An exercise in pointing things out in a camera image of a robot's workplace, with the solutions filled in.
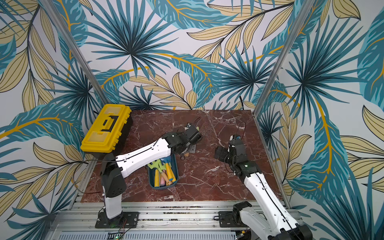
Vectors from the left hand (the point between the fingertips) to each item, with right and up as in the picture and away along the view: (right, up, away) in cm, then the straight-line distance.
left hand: (190, 147), depth 81 cm
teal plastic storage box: (-22, -17, +4) cm, 28 cm away
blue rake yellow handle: (-18, -17, 0) cm, 25 cm away
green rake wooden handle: (-17, -12, +4) cm, 21 cm away
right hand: (+18, -2, -1) cm, 18 cm away
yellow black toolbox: (-48, +9, +6) cm, 49 cm away
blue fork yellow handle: (-11, -14, 0) cm, 18 cm away
